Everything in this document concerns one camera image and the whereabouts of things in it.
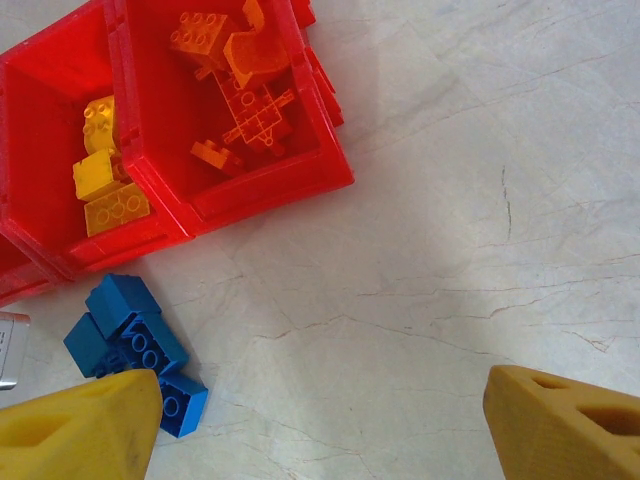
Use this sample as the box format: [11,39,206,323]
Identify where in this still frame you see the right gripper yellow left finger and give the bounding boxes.
[0,369,165,480]

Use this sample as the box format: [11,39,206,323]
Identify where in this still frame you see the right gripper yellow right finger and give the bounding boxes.
[482,364,640,480]

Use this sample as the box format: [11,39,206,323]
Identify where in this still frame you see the red plastic bin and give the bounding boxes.
[0,0,194,281]
[107,0,356,236]
[0,239,56,307]

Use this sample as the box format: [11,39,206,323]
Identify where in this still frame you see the yellow toy bricks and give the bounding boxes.
[83,182,151,239]

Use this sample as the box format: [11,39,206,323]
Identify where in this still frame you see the yellow square lego block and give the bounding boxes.
[72,148,117,203]

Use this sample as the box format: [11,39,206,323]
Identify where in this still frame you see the small orange lego piece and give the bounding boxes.
[189,138,246,176]

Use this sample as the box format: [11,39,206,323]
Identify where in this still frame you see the yellow studded lego brick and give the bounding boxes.
[81,95,117,154]

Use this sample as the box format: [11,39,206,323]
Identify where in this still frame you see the orange lattice lego piece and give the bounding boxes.
[194,67,296,159]

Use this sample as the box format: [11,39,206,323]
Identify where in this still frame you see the orange curved lego piece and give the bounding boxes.
[223,27,292,91]
[241,0,267,32]

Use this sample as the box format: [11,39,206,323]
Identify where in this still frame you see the orange studded lego brick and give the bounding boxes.
[168,9,241,74]

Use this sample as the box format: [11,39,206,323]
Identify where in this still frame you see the blue lego brick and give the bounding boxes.
[84,273,164,329]
[156,372,210,440]
[63,312,112,380]
[110,313,191,377]

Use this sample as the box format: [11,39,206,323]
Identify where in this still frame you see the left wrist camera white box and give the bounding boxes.
[0,312,31,392]

